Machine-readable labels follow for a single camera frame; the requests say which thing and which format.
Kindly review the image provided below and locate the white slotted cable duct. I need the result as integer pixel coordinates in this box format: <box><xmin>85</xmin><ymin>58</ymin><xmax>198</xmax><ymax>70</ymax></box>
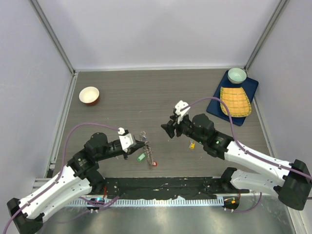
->
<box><xmin>65</xmin><ymin>197</ymin><xmax>224</xmax><ymax>208</ymax></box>

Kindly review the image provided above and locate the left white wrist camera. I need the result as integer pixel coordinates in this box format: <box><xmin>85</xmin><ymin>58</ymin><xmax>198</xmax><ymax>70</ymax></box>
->
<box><xmin>117</xmin><ymin>128</ymin><xmax>136</xmax><ymax>153</ymax></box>

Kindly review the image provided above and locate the yellow key tag with key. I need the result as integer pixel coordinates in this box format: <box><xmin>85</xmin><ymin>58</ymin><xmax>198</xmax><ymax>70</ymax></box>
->
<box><xmin>189</xmin><ymin>140</ymin><xmax>195</xmax><ymax>150</ymax></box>

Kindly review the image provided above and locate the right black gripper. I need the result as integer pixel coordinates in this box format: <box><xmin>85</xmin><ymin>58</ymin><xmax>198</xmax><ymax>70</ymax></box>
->
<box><xmin>162</xmin><ymin>112</ymin><xmax>206</xmax><ymax>145</ymax></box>

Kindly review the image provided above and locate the green key tag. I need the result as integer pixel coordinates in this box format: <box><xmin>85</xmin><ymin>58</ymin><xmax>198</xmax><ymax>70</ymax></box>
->
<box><xmin>137</xmin><ymin>153</ymin><xmax>146</xmax><ymax>161</ymax></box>

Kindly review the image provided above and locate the large silver keyring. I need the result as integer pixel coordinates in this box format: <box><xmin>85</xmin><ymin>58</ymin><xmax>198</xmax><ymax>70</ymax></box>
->
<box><xmin>139</xmin><ymin>131</ymin><xmax>154</xmax><ymax>167</ymax></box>

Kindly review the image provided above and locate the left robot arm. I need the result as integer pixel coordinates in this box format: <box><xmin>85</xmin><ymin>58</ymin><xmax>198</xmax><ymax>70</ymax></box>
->
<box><xmin>7</xmin><ymin>132</ymin><xmax>145</xmax><ymax>234</ymax></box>

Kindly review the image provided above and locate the yellow woven bamboo plate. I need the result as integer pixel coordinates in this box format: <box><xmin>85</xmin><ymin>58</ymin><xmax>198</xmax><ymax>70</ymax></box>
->
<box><xmin>220</xmin><ymin>87</ymin><xmax>252</xmax><ymax>117</ymax></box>

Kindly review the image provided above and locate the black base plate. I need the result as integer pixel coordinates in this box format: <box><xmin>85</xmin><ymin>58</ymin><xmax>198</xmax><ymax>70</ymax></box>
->
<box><xmin>105</xmin><ymin>176</ymin><xmax>250</xmax><ymax>200</ymax></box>

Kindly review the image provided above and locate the light green bowl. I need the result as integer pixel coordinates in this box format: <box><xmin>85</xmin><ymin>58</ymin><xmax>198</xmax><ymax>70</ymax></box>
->
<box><xmin>228</xmin><ymin>68</ymin><xmax>247</xmax><ymax>84</ymax></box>

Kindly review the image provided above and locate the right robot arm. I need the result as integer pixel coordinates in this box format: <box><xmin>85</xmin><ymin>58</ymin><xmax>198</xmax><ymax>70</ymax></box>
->
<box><xmin>161</xmin><ymin>114</ymin><xmax>312</xmax><ymax>211</ymax></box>

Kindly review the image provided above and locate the red bowl white inside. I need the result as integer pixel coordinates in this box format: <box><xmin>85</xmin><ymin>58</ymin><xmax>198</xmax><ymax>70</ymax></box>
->
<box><xmin>78</xmin><ymin>86</ymin><xmax>100</xmax><ymax>106</ymax></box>

